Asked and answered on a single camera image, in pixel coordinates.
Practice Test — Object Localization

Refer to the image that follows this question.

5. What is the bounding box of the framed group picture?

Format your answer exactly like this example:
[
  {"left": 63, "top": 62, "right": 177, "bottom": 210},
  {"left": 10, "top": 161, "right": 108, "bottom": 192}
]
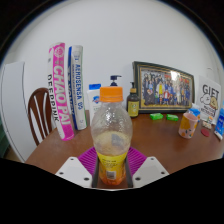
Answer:
[{"left": 132, "top": 60, "right": 196, "bottom": 114}]

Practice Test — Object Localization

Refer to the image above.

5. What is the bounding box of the flat round red coaster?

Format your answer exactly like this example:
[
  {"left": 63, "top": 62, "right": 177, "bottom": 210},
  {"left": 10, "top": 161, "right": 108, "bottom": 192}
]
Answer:
[{"left": 200, "top": 128, "right": 211, "bottom": 138}]

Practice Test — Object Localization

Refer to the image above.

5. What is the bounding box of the white printed paper bag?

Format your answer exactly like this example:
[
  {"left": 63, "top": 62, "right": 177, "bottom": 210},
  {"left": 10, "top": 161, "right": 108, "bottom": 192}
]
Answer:
[{"left": 195, "top": 74, "right": 223, "bottom": 126}]

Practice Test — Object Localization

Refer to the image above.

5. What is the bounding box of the dark blue pump bottle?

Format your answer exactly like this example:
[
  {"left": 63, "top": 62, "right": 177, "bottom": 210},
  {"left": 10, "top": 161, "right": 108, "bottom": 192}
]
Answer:
[{"left": 109, "top": 74, "right": 123, "bottom": 88}]

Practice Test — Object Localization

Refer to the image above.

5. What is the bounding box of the small flat snack packet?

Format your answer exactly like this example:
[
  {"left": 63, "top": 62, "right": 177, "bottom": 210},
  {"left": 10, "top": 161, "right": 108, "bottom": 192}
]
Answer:
[{"left": 202, "top": 120, "right": 213, "bottom": 130}]

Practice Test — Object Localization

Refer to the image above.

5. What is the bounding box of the white shampoo bottle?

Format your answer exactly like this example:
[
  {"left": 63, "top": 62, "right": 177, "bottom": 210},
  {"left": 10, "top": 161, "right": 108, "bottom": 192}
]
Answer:
[{"left": 87, "top": 83, "right": 103, "bottom": 123}]

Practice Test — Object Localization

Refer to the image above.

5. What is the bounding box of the orange juice bottle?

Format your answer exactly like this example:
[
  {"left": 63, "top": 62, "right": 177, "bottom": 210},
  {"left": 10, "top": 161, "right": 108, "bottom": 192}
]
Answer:
[{"left": 90, "top": 86, "right": 134, "bottom": 186}]

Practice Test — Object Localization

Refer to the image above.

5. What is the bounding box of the blue detergent bottle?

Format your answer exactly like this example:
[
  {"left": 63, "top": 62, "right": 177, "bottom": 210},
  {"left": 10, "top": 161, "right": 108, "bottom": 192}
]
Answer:
[{"left": 213, "top": 106, "right": 224, "bottom": 140}]

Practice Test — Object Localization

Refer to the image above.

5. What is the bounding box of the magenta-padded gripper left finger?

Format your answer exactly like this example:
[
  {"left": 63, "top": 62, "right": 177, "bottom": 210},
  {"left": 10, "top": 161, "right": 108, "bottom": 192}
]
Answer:
[{"left": 54, "top": 146, "right": 100, "bottom": 189}]

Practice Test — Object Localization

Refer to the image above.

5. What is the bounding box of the brown pump bottle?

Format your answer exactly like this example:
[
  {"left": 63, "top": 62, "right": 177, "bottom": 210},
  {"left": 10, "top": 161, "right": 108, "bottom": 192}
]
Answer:
[{"left": 126, "top": 81, "right": 141, "bottom": 119}]

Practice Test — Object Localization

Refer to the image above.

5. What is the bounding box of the pink shuttlecock tube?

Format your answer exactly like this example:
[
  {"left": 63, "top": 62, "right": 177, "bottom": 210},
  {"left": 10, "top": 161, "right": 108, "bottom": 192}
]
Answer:
[{"left": 48, "top": 42, "right": 76, "bottom": 142}]

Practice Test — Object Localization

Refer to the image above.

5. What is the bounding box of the pink mug with yellow spots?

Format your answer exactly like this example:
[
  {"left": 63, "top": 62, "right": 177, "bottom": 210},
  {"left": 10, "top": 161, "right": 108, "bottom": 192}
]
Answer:
[{"left": 178, "top": 112, "right": 199, "bottom": 140}]

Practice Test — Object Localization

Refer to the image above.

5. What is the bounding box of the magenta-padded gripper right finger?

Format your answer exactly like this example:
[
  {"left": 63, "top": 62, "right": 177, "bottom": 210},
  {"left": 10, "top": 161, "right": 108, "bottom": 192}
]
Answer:
[{"left": 125, "top": 146, "right": 170, "bottom": 189}]

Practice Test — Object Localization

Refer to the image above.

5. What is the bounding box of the wooden chair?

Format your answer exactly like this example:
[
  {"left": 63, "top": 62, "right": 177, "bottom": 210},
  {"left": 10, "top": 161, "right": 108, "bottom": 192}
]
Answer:
[{"left": 27, "top": 87, "right": 58, "bottom": 147}]

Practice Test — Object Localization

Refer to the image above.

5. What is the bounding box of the white shuttlecock tube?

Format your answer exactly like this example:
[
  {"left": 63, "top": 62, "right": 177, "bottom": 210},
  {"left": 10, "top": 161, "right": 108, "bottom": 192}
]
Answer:
[{"left": 67, "top": 44, "right": 88, "bottom": 131}]

